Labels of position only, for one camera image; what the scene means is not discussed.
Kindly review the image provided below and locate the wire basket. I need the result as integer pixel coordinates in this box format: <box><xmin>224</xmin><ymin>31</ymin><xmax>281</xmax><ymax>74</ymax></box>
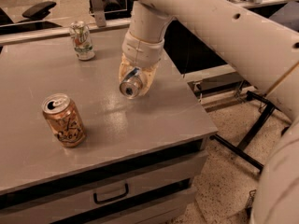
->
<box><xmin>245</xmin><ymin>189</ymin><xmax>256</xmax><ymax>218</ymax></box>

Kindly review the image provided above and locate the white green soda can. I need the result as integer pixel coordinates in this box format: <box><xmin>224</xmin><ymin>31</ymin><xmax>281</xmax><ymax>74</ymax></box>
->
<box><xmin>69</xmin><ymin>21</ymin><xmax>95</xmax><ymax>61</ymax></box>

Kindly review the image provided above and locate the black drawer handle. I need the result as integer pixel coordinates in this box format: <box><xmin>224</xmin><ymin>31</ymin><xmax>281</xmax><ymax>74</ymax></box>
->
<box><xmin>93</xmin><ymin>183</ymin><xmax>129</xmax><ymax>204</ymax></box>

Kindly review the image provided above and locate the grey drawer cabinet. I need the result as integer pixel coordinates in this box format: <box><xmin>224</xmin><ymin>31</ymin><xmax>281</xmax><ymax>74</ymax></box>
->
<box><xmin>0</xmin><ymin>137</ymin><xmax>210</xmax><ymax>224</ymax></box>

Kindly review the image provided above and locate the black office chair left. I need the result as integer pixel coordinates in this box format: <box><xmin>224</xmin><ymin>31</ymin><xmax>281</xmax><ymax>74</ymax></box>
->
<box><xmin>0</xmin><ymin>0</ymin><xmax>60</xmax><ymax>35</ymax></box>

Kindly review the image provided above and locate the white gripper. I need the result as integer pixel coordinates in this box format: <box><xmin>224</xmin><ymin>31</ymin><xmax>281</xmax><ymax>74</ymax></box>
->
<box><xmin>119</xmin><ymin>32</ymin><xmax>164</xmax><ymax>96</ymax></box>

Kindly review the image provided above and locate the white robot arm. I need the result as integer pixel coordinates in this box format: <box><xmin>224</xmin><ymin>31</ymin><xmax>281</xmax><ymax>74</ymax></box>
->
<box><xmin>122</xmin><ymin>0</ymin><xmax>299</xmax><ymax>224</ymax></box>

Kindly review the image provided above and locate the black metal floor frame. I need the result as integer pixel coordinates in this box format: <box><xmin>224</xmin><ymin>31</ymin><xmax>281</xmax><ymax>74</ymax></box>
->
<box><xmin>209</xmin><ymin>91</ymin><xmax>278</xmax><ymax>173</ymax></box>

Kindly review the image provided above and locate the silver redbull can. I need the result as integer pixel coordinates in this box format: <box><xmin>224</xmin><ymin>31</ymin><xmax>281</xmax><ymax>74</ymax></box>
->
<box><xmin>120</xmin><ymin>67</ymin><xmax>139</xmax><ymax>99</ymax></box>

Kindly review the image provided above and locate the orange LaCroix can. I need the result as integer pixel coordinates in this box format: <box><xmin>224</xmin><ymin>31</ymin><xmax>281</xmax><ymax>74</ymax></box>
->
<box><xmin>42</xmin><ymin>93</ymin><xmax>86</xmax><ymax>147</ymax></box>

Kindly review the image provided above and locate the metal divider post left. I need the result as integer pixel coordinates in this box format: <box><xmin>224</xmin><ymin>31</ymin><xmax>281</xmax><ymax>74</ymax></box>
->
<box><xmin>91</xmin><ymin>0</ymin><xmax>107</xmax><ymax>27</ymax></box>

